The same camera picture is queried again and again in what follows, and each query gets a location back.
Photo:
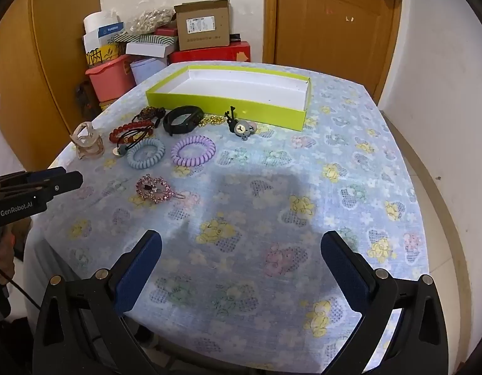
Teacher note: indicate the white and blue box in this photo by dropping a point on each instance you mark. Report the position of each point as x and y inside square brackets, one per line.
[108, 33]

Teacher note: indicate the wooden room door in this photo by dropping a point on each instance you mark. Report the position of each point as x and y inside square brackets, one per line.
[334, 27]

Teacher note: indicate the plain white box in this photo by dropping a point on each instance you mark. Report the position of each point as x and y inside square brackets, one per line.
[147, 49]

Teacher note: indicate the black smart band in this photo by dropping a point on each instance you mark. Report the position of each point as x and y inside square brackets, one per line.
[174, 127]

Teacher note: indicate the yellow patterned box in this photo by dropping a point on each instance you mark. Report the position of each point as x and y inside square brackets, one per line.
[102, 52]

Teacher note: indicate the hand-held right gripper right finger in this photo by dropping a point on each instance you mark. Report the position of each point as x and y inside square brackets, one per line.
[342, 269]

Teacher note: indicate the green cardboard tray box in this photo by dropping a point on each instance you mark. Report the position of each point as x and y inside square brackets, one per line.
[233, 86]

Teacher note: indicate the green striped box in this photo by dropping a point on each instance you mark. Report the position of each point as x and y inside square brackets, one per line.
[159, 40]

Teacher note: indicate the pink rhinestone hair clip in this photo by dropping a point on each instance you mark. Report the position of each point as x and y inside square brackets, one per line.
[147, 191]

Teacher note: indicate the beige hair claw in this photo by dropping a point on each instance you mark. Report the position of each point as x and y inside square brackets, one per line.
[86, 140]

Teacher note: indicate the small dark red box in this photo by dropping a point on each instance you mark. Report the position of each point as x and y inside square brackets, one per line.
[166, 31]

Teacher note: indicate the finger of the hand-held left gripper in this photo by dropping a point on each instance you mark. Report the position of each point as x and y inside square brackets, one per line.
[41, 175]
[65, 183]

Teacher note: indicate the wooden wardrobe door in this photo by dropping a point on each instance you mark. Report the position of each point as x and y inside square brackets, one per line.
[49, 66]

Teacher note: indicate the white paper roll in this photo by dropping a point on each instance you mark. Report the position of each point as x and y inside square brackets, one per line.
[98, 21]

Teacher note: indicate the small black object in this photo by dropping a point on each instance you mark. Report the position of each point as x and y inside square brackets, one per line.
[235, 38]

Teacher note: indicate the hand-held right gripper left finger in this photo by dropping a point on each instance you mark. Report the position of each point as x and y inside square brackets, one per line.
[141, 265]

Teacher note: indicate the dark patterned bag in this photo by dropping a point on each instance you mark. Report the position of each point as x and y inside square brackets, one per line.
[86, 99]

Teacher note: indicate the clear bag of nuts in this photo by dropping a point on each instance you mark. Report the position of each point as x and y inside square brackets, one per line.
[151, 19]

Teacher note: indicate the red gift box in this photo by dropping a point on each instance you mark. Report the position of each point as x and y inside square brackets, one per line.
[209, 54]

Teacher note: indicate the pink plastic bin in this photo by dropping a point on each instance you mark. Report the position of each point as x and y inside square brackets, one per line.
[108, 82]

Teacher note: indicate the lavender plastic bin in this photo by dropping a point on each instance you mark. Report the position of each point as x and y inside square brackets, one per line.
[147, 70]

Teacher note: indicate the brown cardboard box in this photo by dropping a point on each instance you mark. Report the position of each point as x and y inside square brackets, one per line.
[201, 27]

